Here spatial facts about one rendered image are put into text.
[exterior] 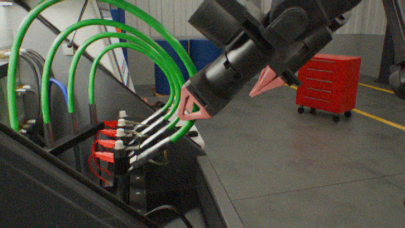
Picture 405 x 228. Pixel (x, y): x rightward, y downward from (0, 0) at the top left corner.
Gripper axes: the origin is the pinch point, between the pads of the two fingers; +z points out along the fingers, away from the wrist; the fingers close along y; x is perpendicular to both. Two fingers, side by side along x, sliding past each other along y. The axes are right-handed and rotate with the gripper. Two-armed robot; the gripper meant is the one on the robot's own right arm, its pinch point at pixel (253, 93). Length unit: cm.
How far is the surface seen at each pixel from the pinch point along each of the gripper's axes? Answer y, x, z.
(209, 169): -11.9, -18.1, 26.8
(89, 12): 45, -24, 20
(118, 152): 12.2, 9.2, 28.1
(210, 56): -6, -478, 56
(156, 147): 8.3, 17.8, 17.3
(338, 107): -171, -370, -31
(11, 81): 36.1, 14.1, 29.5
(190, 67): 14.2, 18.6, 2.6
